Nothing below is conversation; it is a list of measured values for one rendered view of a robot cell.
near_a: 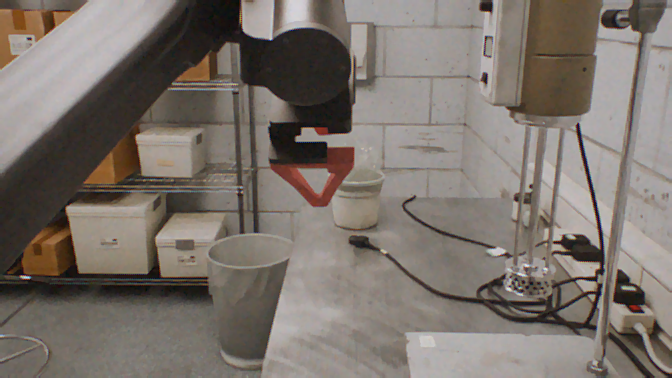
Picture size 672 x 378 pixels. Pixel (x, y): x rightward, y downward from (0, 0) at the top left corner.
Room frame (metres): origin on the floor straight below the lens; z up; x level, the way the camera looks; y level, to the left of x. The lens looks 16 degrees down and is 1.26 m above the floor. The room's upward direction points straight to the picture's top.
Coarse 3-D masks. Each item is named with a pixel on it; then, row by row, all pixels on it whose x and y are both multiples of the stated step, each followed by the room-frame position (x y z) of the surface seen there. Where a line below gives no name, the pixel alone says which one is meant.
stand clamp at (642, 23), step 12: (612, 0) 0.74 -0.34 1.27; (624, 0) 0.74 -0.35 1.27; (636, 0) 0.74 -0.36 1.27; (648, 0) 0.73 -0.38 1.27; (660, 0) 0.73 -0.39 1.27; (612, 12) 0.81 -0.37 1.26; (624, 12) 0.80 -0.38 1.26; (636, 12) 0.73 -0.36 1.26; (648, 12) 0.73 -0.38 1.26; (660, 12) 0.73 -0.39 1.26; (612, 24) 0.81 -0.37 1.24; (624, 24) 0.80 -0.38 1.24; (636, 24) 0.74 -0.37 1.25; (648, 24) 0.73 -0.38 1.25
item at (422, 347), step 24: (408, 336) 0.84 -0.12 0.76; (432, 336) 0.84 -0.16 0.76; (456, 336) 0.84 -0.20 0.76; (480, 336) 0.84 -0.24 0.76; (504, 336) 0.84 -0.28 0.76; (528, 336) 0.84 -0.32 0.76; (552, 336) 0.84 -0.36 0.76; (576, 336) 0.84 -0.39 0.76; (408, 360) 0.77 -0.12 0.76; (432, 360) 0.77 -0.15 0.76; (456, 360) 0.77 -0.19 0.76; (480, 360) 0.77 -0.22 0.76; (504, 360) 0.77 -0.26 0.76; (528, 360) 0.77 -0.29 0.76; (552, 360) 0.77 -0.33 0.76; (576, 360) 0.77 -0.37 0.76
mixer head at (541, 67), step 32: (512, 0) 0.71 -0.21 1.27; (544, 0) 0.71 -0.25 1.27; (576, 0) 0.70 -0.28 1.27; (512, 32) 0.71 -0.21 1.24; (544, 32) 0.71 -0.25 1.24; (576, 32) 0.70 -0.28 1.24; (512, 64) 0.71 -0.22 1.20; (544, 64) 0.70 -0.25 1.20; (576, 64) 0.70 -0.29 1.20; (480, 96) 0.78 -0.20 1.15; (512, 96) 0.71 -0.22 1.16; (544, 96) 0.70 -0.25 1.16; (576, 96) 0.70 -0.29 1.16
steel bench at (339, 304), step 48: (336, 240) 1.28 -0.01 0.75; (384, 240) 1.28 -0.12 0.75; (432, 240) 1.28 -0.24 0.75; (480, 240) 1.28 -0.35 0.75; (288, 288) 1.03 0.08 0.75; (336, 288) 1.03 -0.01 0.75; (384, 288) 1.03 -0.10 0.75; (576, 288) 1.03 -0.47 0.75; (288, 336) 0.85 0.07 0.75; (336, 336) 0.85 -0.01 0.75; (384, 336) 0.85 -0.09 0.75; (624, 336) 0.86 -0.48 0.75
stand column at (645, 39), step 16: (640, 48) 0.74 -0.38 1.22; (640, 64) 0.74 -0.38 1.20; (640, 80) 0.74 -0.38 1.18; (640, 96) 0.74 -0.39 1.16; (640, 112) 0.74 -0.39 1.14; (624, 144) 0.74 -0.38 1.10; (624, 160) 0.74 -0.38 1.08; (624, 176) 0.74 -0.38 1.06; (624, 192) 0.74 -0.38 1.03; (624, 208) 0.74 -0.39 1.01; (608, 256) 0.74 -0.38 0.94; (608, 272) 0.74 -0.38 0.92; (608, 288) 0.74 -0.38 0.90; (608, 304) 0.74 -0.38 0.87; (608, 320) 0.74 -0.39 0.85; (592, 368) 0.74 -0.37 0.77; (608, 368) 0.74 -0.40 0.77
